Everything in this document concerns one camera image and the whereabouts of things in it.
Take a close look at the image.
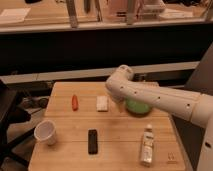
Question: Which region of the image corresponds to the wooden cutting board table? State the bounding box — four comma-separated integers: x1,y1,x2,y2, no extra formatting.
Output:
29,82,186,171

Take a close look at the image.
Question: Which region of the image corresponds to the black remote control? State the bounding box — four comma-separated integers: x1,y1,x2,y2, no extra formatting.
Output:
88,130,98,154

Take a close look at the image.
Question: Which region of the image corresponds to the white squeeze bottle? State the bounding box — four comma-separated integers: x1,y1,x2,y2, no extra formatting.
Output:
140,124,154,167

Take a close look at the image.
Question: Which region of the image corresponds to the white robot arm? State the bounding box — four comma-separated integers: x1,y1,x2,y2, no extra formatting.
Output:
105,65,213,171

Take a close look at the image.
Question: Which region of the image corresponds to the white paper sheet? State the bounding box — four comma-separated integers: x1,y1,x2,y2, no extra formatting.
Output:
0,8,30,24

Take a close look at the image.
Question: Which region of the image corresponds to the green bowl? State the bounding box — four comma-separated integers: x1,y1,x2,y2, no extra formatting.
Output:
125,99,151,115

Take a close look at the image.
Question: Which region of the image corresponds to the orange carrot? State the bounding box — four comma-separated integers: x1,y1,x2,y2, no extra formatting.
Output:
72,95,78,111

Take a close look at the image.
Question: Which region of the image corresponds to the white sponge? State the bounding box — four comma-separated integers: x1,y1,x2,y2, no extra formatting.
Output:
96,96,108,112

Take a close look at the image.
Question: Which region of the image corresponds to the black chair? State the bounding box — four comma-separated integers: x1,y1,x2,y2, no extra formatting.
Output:
0,79,34,167

